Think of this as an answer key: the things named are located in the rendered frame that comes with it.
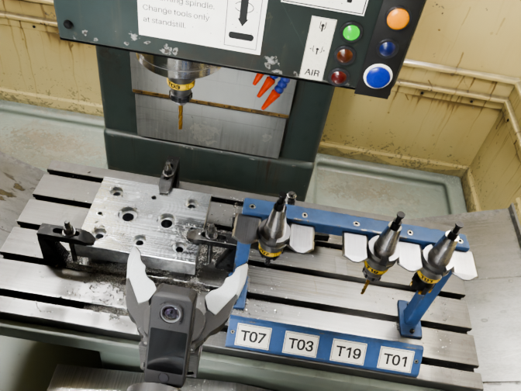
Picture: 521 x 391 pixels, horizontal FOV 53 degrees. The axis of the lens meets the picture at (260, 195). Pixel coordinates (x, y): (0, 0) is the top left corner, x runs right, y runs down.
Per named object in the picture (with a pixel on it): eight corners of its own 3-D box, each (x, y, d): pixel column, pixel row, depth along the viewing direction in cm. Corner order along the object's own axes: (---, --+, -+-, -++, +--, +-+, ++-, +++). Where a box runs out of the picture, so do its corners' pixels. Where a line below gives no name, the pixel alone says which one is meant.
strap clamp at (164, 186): (169, 217, 143) (169, 179, 132) (157, 215, 143) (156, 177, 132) (179, 184, 152) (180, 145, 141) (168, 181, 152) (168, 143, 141)
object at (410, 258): (423, 274, 102) (425, 271, 101) (397, 270, 102) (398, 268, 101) (419, 246, 106) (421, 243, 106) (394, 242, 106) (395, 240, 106)
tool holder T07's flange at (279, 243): (290, 230, 106) (292, 222, 104) (285, 253, 102) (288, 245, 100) (260, 223, 106) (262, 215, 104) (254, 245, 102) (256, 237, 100)
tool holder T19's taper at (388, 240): (395, 240, 104) (405, 219, 99) (396, 258, 101) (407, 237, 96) (373, 237, 104) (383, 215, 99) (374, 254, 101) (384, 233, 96)
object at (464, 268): (478, 283, 102) (480, 281, 101) (452, 278, 102) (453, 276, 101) (472, 254, 107) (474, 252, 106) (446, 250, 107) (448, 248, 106)
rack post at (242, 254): (243, 310, 126) (259, 234, 105) (222, 307, 126) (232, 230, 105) (249, 276, 133) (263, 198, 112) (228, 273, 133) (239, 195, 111)
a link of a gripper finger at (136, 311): (115, 288, 65) (143, 347, 60) (115, 282, 64) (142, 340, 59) (151, 275, 67) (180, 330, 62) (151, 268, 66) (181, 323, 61)
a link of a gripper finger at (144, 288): (115, 275, 71) (141, 330, 66) (112, 249, 67) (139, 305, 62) (137, 267, 72) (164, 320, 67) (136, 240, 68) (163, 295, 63)
